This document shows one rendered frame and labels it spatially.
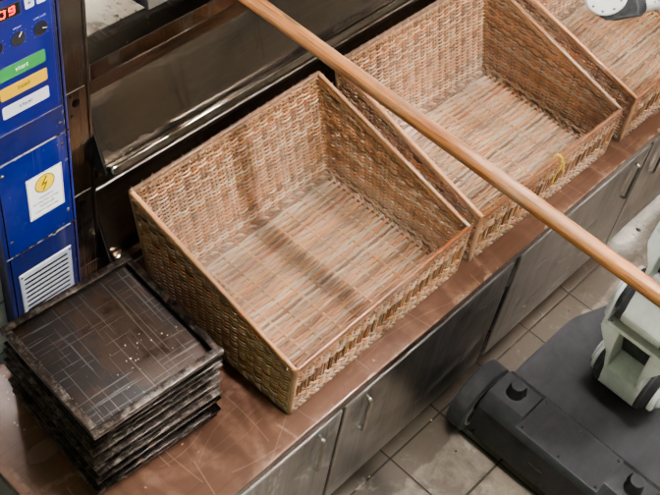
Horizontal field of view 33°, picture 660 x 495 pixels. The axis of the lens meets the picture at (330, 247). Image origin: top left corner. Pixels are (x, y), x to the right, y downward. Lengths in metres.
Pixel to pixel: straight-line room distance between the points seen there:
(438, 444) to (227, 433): 0.87
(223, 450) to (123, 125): 0.64
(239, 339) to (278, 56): 0.59
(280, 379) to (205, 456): 0.20
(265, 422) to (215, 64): 0.71
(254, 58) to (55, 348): 0.71
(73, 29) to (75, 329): 0.54
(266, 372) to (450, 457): 0.86
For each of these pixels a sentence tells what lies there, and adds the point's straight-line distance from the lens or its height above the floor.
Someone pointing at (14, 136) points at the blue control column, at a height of 1.15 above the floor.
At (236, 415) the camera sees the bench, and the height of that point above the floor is 0.58.
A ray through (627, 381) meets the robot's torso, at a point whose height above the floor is 0.35.
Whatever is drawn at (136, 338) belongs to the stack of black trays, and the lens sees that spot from 2.03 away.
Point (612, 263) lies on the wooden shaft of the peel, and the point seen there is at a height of 1.20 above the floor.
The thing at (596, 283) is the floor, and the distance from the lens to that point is 3.38.
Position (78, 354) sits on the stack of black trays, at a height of 0.80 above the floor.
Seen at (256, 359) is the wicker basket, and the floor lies 0.67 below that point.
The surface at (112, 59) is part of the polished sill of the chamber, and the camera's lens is 1.99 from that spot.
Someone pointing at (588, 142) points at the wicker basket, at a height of 0.69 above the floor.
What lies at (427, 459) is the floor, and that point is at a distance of 2.89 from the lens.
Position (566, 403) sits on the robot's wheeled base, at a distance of 2.88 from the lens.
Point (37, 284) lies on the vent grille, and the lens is 2.19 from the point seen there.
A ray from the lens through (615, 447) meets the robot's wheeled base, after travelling 2.85.
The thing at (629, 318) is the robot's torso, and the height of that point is 0.61.
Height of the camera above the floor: 2.47
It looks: 49 degrees down
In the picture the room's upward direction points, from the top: 11 degrees clockwise
